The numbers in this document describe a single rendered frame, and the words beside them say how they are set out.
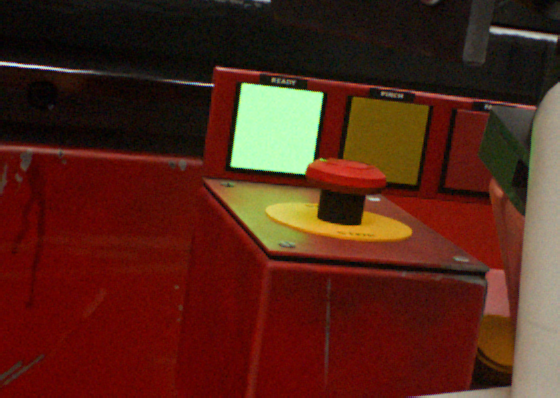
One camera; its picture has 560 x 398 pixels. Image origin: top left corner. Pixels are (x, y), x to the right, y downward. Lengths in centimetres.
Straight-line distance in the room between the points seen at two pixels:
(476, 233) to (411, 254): 36
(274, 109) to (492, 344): 17
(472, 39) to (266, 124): 44
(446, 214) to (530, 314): 65
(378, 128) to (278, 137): 6
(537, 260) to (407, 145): 45
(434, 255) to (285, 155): 14
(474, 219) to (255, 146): 28
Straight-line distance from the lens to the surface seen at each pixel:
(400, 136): 71
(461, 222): 92
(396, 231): 61
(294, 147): 69
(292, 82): 68
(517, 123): 63
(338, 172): 59
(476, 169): 73
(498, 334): 66
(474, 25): 25
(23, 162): 80
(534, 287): 27
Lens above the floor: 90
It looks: 12 degrees down
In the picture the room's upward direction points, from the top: 9 degrees clockwise
